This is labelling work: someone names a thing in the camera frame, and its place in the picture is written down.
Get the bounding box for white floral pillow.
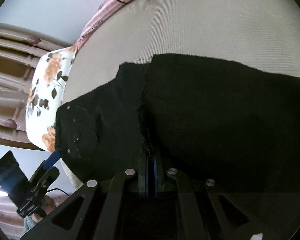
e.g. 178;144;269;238
25;45;77;153

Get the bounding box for person's left hand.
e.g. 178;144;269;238
31;195;56;223

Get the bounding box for beige bed mat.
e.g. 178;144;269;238
59;0;300;196

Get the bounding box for beige patterned curtain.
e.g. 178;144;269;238
0;22;71;238

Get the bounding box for black cable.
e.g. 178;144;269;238
46;187;71;197

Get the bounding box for black pants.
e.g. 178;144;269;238
56;54;300;200

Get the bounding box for grey fluffy sleeve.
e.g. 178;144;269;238
24;213;43;233

